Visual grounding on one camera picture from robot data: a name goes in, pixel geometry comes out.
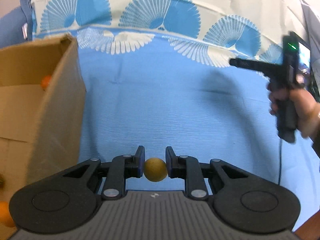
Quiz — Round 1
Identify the olive fruit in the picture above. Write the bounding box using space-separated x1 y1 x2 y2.
144 158 168 182

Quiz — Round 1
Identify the orange fruit with stem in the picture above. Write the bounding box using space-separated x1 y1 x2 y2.
40 75 52 91

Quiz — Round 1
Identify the person right hand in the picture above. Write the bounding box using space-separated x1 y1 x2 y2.
267 83 319 145

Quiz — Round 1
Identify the blue patterned bed sheet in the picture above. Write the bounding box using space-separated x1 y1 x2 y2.
28 0 319 225

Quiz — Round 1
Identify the blue sofa armrest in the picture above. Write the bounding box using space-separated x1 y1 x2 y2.
0 7 33 48

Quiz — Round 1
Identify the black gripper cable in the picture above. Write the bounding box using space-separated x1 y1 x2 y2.
278 137 283 186

